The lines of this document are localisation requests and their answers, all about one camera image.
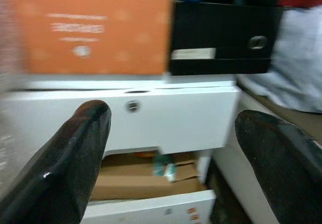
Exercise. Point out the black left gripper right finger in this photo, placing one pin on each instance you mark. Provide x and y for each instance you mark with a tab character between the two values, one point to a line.
284	168

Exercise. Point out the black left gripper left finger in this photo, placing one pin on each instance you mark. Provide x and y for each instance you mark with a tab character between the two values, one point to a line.
58	168

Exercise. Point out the brown cardboard box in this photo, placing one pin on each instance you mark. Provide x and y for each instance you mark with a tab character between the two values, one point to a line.
130	178

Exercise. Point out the white box with orange marks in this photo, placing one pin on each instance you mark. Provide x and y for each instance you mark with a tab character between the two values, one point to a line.
138	209

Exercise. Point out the green and white packet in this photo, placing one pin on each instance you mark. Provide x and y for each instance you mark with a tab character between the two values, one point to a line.
161	166

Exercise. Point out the grey-blue cloth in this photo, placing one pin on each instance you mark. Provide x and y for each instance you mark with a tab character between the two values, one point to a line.
296	58

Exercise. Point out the orange cardboard box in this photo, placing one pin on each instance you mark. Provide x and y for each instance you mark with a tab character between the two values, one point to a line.
100	32

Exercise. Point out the black box with label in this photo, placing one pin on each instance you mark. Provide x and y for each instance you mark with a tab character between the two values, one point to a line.
213	27

